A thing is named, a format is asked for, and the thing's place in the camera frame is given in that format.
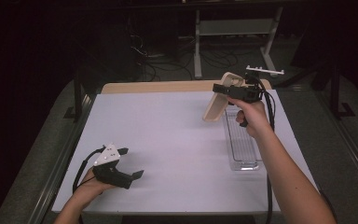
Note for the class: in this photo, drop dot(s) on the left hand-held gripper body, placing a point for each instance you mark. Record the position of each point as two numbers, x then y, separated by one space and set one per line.
107 155

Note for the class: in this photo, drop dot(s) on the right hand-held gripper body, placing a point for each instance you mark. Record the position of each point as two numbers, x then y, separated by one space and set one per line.
245 93

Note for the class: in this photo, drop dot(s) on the clear plastic tray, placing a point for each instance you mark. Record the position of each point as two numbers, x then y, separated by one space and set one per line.
242 149

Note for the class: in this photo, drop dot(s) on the person's right hand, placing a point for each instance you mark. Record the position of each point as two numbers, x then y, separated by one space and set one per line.
256 118

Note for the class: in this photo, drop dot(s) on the person's left hand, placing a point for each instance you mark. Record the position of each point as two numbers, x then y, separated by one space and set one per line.
90 186

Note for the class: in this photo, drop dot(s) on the white board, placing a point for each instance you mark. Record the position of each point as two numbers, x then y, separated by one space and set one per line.
167 130

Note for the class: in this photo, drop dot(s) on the black tripod legs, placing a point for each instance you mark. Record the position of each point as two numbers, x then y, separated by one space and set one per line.
301 76

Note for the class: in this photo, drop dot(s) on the white metal stand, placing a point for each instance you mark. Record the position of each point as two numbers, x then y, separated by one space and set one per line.
236 27

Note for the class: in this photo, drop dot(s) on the black metal stand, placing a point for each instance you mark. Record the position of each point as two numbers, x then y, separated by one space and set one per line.
78 99
335 93

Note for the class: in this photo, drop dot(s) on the wooden table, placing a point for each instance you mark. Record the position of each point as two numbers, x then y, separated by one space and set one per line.
155 86

